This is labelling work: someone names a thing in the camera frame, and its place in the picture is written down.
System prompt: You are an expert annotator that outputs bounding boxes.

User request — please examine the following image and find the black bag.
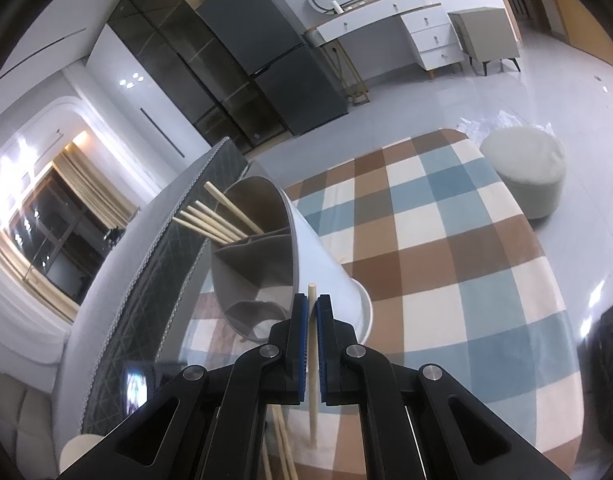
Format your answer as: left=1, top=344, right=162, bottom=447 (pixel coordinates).
left=583, top=294, right=613, bottom=480

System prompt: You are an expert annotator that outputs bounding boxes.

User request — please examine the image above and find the beige curtain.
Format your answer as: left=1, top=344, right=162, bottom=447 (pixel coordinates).
left=51, top=150, right=140, bottom=231

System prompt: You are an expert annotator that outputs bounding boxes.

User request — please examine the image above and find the small lit screen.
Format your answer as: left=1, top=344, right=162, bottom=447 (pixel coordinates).
left=123, top=369, right=150, bottom=413

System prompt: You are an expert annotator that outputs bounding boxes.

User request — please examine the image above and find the round grey pouf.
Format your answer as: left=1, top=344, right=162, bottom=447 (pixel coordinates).
left=480, top=127, right=568, bottom=221

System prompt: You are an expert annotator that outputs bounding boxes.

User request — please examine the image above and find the dark grey refrigerator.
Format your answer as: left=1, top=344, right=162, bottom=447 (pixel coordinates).
left=196, top=0, right=349, bottom=137

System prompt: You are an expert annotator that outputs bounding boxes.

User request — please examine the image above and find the white dressing table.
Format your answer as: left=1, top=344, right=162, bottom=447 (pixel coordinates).
left=305, top=0, right=463, bottom=82

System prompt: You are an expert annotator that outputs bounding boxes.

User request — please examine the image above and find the dark glass cabinet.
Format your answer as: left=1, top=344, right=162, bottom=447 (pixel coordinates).
left=106, top=0, right=293, bottom=156

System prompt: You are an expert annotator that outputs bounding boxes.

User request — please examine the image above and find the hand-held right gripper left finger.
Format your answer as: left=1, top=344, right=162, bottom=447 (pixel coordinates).
left=59, top=294, right=308, bottom=480

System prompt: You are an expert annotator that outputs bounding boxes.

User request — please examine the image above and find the grey nightstand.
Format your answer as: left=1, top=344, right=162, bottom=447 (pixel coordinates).
left=447, top=6, right=523, bottom=77

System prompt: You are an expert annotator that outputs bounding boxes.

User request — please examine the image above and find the gold frame stool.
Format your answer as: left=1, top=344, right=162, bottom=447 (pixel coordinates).
left=320, top=40, right=371, bottom=107

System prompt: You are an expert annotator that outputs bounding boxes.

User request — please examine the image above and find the clear plastic sheet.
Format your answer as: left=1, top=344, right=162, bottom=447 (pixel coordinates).
left=455, top=107, right=558, bottom=142

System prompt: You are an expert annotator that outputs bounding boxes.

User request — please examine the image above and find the checked tablecloth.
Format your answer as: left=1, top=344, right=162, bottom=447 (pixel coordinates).
left=186, top=127, right=587, bottom=480

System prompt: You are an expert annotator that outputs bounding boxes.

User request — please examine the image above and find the grey quilted mattress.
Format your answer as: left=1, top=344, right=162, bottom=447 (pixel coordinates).
left=51, top=137, right=267, bottom=461

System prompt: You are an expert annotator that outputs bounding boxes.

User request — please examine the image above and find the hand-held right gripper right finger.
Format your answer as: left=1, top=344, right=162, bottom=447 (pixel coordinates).
left=315, top=295, right=572, bottom=480

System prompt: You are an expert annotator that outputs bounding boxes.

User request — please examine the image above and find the cream cylinder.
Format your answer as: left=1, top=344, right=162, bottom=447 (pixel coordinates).
left=58, top=434, right=108, bottom=477

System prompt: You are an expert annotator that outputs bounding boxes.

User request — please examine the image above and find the white utensil holder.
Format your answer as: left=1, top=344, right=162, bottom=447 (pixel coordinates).
left=209, top=175, right=374, bottom=348

